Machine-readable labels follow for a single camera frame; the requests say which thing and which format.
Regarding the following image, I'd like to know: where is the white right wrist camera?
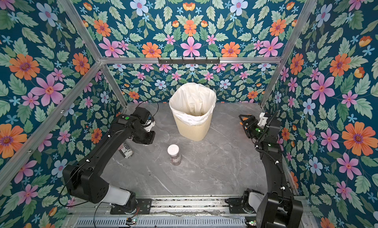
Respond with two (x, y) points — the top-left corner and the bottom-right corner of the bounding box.
(258, 113), (268, 129)

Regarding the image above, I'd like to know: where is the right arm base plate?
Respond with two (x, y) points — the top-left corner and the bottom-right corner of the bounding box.
(224, 198), (256, 214)

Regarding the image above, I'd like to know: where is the striped flag pattern can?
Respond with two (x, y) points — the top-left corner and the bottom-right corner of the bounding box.
(118, 142), (133, 158)

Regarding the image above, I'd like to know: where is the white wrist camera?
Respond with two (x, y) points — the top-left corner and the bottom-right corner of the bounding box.
(143, 117), (156, 132)
(258, 113), (268, 129)

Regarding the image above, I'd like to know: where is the clear jar with white lid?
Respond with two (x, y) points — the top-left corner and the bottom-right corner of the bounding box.
(167, 144), (181, 166)

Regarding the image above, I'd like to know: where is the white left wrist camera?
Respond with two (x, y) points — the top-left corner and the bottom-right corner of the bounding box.
(143, 117), (156, 132)

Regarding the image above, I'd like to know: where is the white plastic bin liner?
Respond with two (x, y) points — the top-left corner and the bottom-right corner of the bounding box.
(169, 82), (217, 126)

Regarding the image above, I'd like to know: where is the clear transparent jar lid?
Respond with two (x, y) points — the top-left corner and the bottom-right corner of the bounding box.
(223, 144), (232, 152)

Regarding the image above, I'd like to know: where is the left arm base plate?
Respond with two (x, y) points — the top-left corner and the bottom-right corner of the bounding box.
(110, 198), (152, 215)

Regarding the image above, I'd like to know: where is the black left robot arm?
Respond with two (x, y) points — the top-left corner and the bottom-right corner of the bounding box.
(63, 107), (155, 206)

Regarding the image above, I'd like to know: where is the black hook rail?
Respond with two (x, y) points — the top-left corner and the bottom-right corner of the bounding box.
(158, 57), (221, 65)

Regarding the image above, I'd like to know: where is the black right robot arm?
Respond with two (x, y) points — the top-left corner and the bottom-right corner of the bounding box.
(239, 113), (303, 228)

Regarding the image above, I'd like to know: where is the cream ribbed trash bin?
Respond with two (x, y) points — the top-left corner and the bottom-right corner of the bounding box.
(173, 113), (213, 141)

